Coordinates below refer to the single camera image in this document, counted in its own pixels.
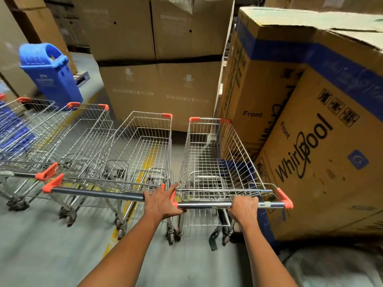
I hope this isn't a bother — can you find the person's right hand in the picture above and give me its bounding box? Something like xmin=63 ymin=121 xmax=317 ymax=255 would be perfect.
xmin=227 ymin=195 xmax=259 ymax=232

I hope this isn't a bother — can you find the brown plain cardboard box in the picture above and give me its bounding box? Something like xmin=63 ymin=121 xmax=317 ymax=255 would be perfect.
xmin=10 ymin=0 xmax=78 ymax=75

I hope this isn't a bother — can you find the flat low cardboard box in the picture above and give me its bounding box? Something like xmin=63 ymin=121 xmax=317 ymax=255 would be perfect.
xmin=265 ymin=0 xmax=324 ymax=12

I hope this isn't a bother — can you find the person's left hand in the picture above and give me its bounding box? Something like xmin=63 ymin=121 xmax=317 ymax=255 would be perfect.
xmin=143 ymin=183 xmax=186 ymax=223

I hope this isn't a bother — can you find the person's right forearm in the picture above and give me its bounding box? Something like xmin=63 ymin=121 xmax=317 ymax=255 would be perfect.
xmin=239 ymin=225 xmax=298 ymax=287

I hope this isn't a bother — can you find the wooden pallet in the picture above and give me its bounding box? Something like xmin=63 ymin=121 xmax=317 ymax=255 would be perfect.
xmin=73 ymin=71 xmax=91 ymax=86

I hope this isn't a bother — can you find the stack of blue plastic crates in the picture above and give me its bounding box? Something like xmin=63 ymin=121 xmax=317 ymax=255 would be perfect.
xmin=0 ymin=101 xmax=36 ymax=159

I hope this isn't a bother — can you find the person's left forearm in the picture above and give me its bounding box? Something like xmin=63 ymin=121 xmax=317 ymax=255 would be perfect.
xmin=77 ymin=213 xmax=164 ymax=287

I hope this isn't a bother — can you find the blue plastic trash bin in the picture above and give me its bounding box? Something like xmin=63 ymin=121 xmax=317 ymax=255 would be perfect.
xmin=18 ymin=42 xmax=84 ymax=109

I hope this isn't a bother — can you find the pale tall cardboard box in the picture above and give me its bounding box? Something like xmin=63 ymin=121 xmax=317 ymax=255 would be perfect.
xmin=0 ymin=0 xmax=39 ymax=98

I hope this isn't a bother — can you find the large white woven sack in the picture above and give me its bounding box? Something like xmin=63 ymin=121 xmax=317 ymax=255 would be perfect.
xmin=282 ymin=246 xmax=383 ymax=287

